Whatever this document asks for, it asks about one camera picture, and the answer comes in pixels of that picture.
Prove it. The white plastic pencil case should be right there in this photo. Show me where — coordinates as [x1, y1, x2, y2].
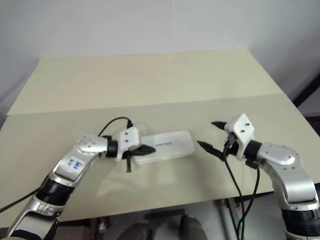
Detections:
[133, 129, 195, 166]

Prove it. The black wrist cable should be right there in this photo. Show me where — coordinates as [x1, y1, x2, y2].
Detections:
[223, 139, 247, 240]
[234, 159, 262, 240]
[97, 117, 135, 138]

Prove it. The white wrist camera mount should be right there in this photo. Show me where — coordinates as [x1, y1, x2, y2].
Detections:
[115, 126, 140, 163]
[224, 112, 256, 161]

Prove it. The black loose cable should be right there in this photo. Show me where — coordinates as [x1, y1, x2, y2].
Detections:
[0, 189, 40, 212]

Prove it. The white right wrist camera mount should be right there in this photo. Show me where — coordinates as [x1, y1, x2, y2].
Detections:
[224, 112, 256, 161]

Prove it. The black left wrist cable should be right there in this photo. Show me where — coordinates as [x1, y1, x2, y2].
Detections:
[97, 117, 135, 138]

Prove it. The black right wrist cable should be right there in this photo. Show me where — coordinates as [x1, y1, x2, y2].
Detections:
[223, 139, 247, 240]
[234, 159, 262, 240]

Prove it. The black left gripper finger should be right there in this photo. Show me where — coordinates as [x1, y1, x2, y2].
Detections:
[132, 151, 154, 158]
[135, 145, 157, 153]

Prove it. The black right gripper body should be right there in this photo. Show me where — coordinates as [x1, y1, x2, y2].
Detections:
[219, 133, 239, 160]

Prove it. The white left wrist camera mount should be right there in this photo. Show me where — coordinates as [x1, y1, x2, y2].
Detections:
[115, 126, 140, 163]

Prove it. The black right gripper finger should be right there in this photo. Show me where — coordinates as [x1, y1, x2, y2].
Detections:
[196, 140, 223, 159]
[210, 120, 227, 131]

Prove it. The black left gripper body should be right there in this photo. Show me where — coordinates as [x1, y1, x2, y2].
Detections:
[122, 148, 137, 160]

